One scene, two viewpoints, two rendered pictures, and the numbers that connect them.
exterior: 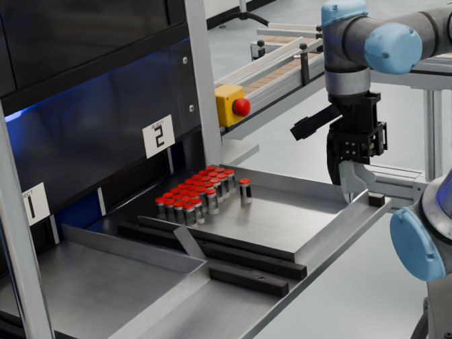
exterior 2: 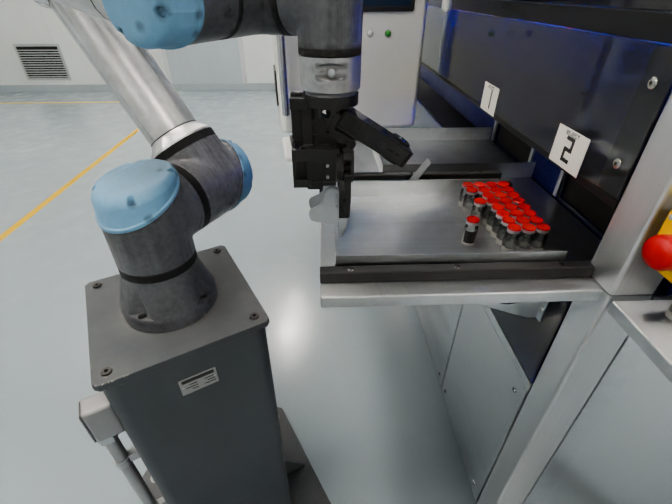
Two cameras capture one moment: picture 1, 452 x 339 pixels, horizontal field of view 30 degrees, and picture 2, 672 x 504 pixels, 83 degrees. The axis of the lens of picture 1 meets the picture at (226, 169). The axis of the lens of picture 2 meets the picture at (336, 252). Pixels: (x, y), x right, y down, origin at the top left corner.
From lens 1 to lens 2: 1.86 m
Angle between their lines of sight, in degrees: 111
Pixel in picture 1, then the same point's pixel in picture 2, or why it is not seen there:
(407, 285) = not seen: outside the picture
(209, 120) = (629, 212)
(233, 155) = (643, 323)
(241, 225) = (427, 217)
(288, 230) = (380, 223)
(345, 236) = (324, 232)
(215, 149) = (610, 259)
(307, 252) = not seen: hidden behind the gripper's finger
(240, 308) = not seen: hidden behind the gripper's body
